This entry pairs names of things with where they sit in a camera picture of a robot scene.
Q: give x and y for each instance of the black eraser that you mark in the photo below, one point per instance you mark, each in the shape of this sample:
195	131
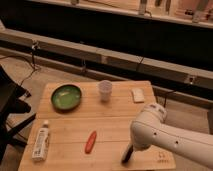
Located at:
127	154

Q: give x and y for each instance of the white tube with cap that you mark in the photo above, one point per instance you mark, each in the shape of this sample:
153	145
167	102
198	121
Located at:
41	144

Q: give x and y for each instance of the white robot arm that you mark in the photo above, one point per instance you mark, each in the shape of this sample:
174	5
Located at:
149	128

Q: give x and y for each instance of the green bowl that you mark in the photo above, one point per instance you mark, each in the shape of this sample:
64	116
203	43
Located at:
66	97

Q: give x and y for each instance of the white sponge block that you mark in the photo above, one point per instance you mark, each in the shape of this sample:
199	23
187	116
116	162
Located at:
138	96

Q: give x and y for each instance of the black chair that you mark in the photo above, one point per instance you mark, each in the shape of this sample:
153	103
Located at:
10	93

